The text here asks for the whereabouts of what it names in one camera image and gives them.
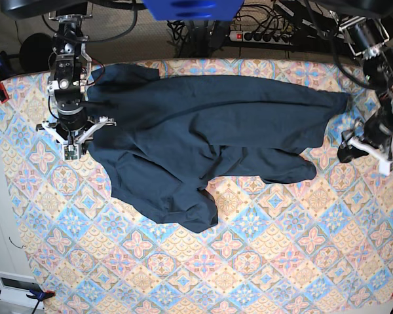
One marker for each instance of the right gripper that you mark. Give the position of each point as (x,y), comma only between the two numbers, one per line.
(74,130)

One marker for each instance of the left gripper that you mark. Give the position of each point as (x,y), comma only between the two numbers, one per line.
(371,138)

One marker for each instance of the dark blue t-shirt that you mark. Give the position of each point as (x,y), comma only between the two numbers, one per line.
(173,135)

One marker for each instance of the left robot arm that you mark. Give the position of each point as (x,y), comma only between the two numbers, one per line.
(360,22)

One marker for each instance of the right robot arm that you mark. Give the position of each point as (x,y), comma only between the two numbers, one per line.
(70,77)

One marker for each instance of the black round stool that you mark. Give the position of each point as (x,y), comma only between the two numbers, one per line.
(36,53)

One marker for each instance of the patterned tablecloth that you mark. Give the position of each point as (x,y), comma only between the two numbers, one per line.
(318,246)

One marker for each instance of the white power strip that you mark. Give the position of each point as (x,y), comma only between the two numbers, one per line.
(258,37)

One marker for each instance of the blue orange clamp lower left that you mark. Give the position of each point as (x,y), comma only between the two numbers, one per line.
(36,295)

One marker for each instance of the white floor vent panel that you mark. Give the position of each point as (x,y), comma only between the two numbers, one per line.
(14,288)

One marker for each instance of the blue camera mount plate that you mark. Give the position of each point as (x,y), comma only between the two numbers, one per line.
(222,10)

